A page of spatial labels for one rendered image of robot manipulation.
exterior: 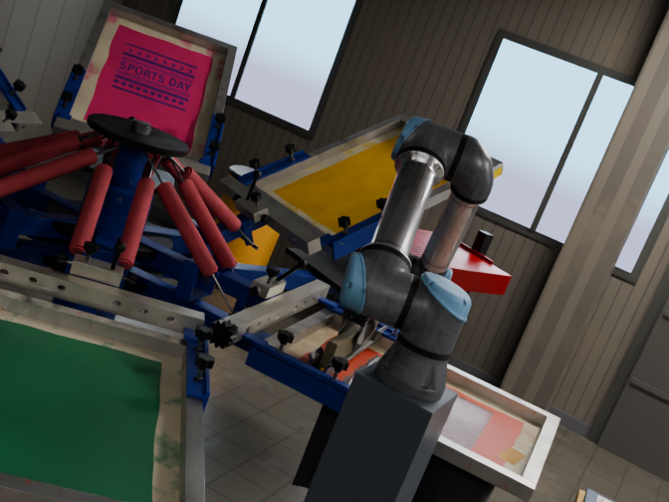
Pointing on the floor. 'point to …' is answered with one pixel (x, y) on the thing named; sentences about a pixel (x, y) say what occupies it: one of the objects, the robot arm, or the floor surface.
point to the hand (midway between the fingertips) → (349, 344)
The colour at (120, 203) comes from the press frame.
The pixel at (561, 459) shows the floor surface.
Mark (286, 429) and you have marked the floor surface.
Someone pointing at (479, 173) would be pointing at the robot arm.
